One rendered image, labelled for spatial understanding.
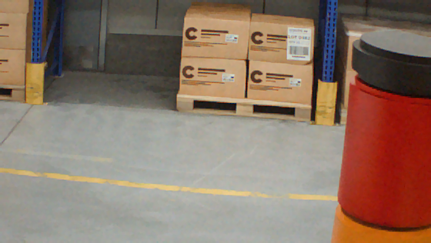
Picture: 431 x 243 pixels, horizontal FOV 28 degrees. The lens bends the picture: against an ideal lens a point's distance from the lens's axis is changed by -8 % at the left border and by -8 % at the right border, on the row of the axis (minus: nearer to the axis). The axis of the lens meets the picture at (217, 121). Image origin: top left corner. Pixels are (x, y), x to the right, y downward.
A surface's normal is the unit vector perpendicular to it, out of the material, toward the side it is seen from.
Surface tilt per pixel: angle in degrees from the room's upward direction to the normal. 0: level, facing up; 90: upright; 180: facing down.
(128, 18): 90
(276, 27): 87
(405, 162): 90
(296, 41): 90
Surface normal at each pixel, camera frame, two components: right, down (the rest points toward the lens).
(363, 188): -0.76, 0.14
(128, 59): -0.03, 0.29
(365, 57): -0.90, 0.07
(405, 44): 0.06, -0.95
